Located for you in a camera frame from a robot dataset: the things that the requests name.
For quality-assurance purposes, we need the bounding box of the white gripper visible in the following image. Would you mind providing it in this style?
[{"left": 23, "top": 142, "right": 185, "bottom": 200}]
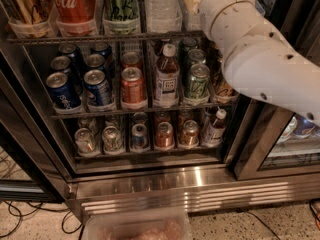
[{"left": 184, "top": 0, "right": 263, "bottom": 48}]

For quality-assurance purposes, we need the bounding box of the clear water bottle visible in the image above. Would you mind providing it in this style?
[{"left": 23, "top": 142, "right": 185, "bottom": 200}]
[
  {"left": 180, "top": 0, "right": 200, "bottom": 31},
  {"left": 145, "top": 0, "right": 180, "bottom": 33}
]

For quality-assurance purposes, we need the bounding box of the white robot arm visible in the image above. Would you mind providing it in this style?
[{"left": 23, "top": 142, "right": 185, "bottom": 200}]
[{"left": 184, "top": 0, "right": 320, "bottom": 125}]

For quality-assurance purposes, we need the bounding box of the green can top shelf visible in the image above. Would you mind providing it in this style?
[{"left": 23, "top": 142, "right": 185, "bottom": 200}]
[{"left": 104, "top": 0, "right": 139, "bottom": 34}]

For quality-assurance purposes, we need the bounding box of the brown tea bottle middle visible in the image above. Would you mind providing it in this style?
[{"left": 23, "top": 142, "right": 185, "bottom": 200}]
[{"left": 155, "top": 44, "right": 180, "bottom": 107}]

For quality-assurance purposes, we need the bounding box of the red cola can top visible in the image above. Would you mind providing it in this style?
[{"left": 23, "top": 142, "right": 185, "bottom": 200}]
[{"left": 54, "top": 0, "right": 96, "bottom": 37}]

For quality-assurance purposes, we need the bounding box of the stainless steel fridge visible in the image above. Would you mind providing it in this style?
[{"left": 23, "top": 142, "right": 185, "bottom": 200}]
[{"left": 1, "top": 0, "right": 320, "bottom": 221}]

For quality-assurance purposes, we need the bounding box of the tea bottle bottom shelf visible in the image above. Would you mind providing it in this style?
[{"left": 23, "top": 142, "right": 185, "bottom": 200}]
[{"left": 202, "top": 109, "right": 227, "bottom": 147}]

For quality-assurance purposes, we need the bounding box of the gold can top shelf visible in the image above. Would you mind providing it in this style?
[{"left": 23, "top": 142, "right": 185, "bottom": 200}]
[{"left": 1, "top": 0, "right": 53, "bottom": 38}]

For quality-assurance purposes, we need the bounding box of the glass fridge door right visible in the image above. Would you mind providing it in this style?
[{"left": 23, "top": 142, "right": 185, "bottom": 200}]
[{"left": 234, "top": 0, "right": 320, "bottom": 180}]

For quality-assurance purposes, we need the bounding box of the rear red soda can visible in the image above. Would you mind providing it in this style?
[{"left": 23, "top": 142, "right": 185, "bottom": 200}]
[{"left": 121, "top": 51, "right": 143, "bottom": 69}]

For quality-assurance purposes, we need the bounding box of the red soda can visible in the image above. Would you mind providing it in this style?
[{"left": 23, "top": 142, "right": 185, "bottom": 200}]
[
  {"left": 121, "top": 67, "right": 147, "bottom": 110},
  {"left": 121, "top": 51, "right": 143, "bottom": 69}
]

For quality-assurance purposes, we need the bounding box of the front green can middle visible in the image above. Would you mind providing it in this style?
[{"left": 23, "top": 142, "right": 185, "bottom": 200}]
[{"left": 183, "top": 64, "right": 209, "bottom": 105}]

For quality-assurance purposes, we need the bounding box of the front gold can middle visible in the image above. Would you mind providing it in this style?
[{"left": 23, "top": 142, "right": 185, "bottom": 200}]
[{"left": 213, "top": 72, "right": 238, "bottom": 104}]

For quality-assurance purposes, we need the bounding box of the front red soda can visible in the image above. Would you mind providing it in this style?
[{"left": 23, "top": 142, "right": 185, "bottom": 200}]
[{"left": 121, "top": 67, "right": 147, "bottom": 110}]

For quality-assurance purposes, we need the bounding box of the middle right pepsi can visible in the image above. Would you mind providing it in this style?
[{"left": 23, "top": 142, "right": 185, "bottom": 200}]
[{"left": 86, "top": 54, "right": 110, "bottom": 79}]

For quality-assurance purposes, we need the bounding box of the front right blue pepsi can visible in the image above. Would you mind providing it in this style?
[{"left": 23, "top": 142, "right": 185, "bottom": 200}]
[{"left": 84, "top": 70, "right": 115, "bottom": 112}]

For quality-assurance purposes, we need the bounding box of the blue pepsi can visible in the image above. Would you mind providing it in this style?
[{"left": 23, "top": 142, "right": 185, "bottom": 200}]
[
  {"left": 46, "top": 72, "right": 82, "bottom": 115},
  {"left": 84, "top": 70, "right": 115, "bottom": 112}
]

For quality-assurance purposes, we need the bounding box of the copper can bottom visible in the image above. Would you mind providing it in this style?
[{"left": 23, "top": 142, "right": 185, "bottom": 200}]
[{"left": 179, "top": 120, "right": 199, "bottom": 146}]

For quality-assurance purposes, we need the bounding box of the red can bottom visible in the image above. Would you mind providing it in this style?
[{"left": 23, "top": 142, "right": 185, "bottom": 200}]
[{"left": 155, "top": 122, "right": 174, "bottom": 149}]

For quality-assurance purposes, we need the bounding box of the middle left pepsi can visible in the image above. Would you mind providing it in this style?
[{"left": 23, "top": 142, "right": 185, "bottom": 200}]
[{"left": 50, "top": 55, "right": 84, "bottom": 95}]

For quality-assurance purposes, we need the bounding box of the blue silver can bottom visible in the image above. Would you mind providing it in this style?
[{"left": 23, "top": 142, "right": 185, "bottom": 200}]
[{"left": 132, "top": 124, "right": 149, "bottom": 151}]

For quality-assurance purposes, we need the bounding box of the front left blue pepsi can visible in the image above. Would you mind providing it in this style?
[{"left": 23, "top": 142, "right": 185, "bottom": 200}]
[{"left": 46, "top": 72, "right": 82, "bottom": 115}]

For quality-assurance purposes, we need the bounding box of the silver can bottom left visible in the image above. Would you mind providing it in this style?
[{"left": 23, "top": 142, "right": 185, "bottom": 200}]
[{"left": 74, "top": 128, "right": 99, "bottom": 157}]

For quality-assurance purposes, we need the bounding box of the clear plastic bin floor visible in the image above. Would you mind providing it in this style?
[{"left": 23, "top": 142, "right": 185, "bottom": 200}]
[{"left": 82, "top": 207, "right": 193, "bottom": 240}]

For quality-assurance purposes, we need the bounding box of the black cable on floor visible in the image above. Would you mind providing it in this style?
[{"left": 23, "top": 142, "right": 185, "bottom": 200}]
[{"left": 0, "top": 198, "right": 84, "bottom": 239}]

